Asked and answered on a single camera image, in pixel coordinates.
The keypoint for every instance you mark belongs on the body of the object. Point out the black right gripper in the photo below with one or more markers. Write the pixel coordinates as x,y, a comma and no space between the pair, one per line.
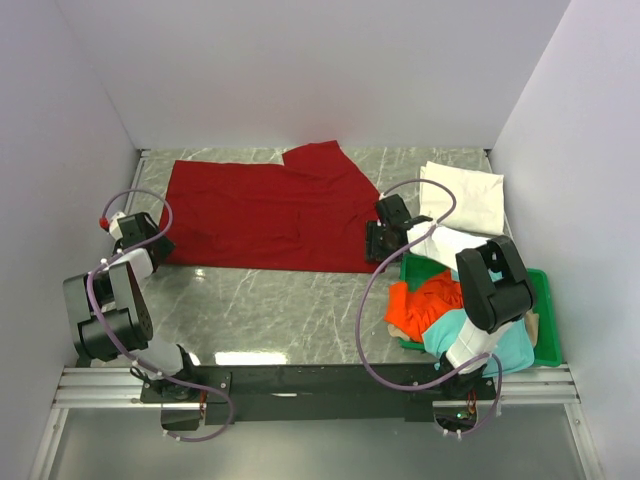
372,250

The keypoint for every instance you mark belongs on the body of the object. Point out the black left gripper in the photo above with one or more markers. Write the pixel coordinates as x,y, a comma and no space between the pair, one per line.
164,247

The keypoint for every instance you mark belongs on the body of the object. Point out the red t shirt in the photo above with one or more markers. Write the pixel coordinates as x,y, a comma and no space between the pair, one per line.
308,213

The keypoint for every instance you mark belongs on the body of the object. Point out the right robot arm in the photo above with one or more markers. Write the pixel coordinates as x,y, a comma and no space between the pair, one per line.
496,291

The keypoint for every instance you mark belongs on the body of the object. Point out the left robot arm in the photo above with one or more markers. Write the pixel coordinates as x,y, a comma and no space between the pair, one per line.
121,302

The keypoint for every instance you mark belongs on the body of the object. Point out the orange t shirt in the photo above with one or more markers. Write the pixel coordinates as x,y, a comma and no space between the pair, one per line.
415,312

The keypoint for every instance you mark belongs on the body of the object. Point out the folded white t shirt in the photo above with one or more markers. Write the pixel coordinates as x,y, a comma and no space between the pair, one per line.
479,198

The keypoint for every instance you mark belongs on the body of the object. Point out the teal t shirt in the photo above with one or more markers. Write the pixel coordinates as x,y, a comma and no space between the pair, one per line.
445,315

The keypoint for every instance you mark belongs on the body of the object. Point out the green plastic bin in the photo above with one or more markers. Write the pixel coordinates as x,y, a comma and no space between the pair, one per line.
415,270

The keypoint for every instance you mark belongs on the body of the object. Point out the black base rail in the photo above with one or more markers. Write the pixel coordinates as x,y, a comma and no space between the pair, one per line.
315,392

